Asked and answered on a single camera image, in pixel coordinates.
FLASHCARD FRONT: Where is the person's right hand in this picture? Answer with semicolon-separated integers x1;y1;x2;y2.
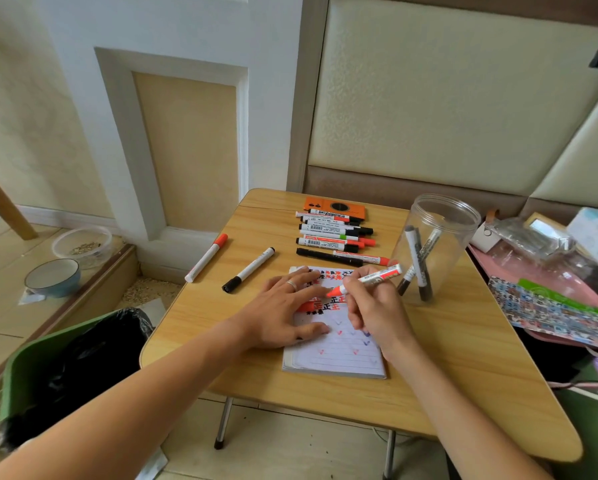
340;264;416;363

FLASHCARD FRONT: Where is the person's left hand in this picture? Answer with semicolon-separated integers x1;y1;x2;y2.
238;266;333;352

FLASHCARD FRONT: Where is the lined paper notebook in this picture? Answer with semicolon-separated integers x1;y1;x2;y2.
282;266;388;380

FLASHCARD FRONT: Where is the person's left forearm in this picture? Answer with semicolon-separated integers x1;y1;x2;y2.
0;316;260;480

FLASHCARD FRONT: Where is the person's right forearm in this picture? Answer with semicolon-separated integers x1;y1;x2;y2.
383;339;555;480

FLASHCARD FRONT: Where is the row of assorted pens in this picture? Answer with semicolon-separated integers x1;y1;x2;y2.
294;208;391;268

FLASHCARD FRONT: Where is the black grey marker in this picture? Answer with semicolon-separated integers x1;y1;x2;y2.
397;230;443;297
404;227;434;302

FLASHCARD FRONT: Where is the black cap white marker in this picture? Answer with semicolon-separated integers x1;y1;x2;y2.
222;247;275;294

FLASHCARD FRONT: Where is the orange cardboard box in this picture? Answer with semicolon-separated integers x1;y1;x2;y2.
302;197;368;222

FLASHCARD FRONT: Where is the clear plastic jar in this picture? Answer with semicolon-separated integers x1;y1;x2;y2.
387;194;482;308

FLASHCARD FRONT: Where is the metal table leg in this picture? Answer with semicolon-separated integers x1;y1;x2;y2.
382;429;398;480
214;397;235;450

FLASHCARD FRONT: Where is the red cap white marker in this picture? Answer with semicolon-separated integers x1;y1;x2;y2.
185;233;228;284

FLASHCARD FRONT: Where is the pink tray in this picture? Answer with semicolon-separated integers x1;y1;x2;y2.
466;243;598;353

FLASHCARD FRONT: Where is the small white box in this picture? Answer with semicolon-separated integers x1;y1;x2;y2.
469;210;503;254

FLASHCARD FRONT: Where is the patterned sticker sheet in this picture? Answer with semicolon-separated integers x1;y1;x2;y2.
487;276;598;352

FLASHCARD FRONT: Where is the white paper sheet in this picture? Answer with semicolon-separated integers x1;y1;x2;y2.
133;447;169;480

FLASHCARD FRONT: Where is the large clear plastic container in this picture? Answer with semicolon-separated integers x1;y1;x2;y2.
489;240;598;309

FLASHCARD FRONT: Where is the green plastic packet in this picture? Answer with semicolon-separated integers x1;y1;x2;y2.
517;278;598;319

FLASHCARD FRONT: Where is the black bin bag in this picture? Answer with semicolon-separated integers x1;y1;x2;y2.
0;308;155;453

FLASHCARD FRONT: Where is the beige padded headboard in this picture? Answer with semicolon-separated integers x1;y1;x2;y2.
286;0;598;225

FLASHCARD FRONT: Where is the clear plastic food container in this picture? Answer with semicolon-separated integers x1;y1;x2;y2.
52;226;114;270

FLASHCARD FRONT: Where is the pale blue tissue pack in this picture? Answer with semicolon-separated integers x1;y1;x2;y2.
566;207;598;276

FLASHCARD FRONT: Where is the blue ceramic bowl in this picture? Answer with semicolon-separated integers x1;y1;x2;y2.
24;258;82;299

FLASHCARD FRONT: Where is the green fabric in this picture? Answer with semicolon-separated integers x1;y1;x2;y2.
549;355;598;480

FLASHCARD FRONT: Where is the green trash bin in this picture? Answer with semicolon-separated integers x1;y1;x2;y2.
0;310;152;435

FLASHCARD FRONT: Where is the wooden furniture leg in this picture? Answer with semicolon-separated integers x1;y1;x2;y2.
0;161;39;242

